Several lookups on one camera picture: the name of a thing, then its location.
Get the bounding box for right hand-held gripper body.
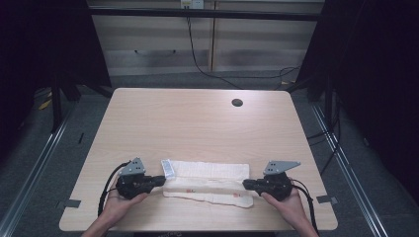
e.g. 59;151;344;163
259;160;301;202

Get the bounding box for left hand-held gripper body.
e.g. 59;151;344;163
115;156;154;200

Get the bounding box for person's right hand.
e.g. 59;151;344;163
259;187;310;229

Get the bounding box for person's left hand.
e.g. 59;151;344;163
101;187;149;225

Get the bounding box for grey tape strip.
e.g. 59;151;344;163
58;198;82;209
315;195;339;204

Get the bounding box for black metal stand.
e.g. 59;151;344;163
49;73;115;134
285;73;335;127

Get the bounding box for yellow floor tape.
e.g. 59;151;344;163
38;91;53;112

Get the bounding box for dark curtain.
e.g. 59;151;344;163
0;0;113;162
294;0;419;206

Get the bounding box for black horizontal bar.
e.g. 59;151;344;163
88;7;325;22

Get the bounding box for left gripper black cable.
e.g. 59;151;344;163
97;160;132;217

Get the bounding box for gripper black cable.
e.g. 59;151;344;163
291;178;320;235
97;160;132;217

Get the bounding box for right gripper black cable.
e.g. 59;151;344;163
291;178;320;235

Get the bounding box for black cables beside table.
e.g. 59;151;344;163
306;98;342;177

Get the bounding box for metal floor rail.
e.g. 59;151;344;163
310;104;391;237
0;105;77;237

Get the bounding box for long black floor cable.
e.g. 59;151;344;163
186;16;301;91

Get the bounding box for white wall socket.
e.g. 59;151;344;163
179;0;206;10

